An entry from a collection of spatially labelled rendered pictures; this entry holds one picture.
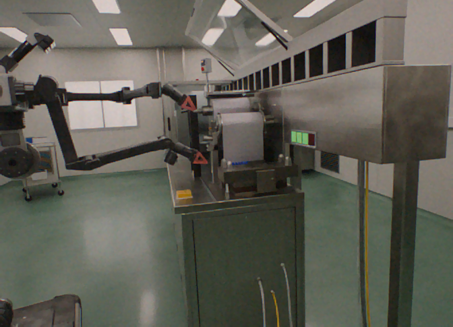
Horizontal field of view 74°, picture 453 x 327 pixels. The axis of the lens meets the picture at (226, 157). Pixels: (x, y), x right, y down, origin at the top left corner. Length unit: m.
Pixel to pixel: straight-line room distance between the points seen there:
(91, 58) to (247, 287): 6.43
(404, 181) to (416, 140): 0.17
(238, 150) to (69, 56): 6.17
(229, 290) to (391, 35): 1.30
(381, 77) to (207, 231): 0.99
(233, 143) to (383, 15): 0.97
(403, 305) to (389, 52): 0.91
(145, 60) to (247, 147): 5.78
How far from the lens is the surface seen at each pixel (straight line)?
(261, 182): 1.53
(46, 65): 7.61
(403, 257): 1.31
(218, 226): 1.50
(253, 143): 1.71
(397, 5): 1.10
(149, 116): 7.19
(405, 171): 1.21
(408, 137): 1.10
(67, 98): 1.98
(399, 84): 1.06
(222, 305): 1.70
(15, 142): 1.78
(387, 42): 1.07
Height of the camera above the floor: 1.33
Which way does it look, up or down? 9 degrees down
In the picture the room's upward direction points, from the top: 3 degrees counter-clockwise
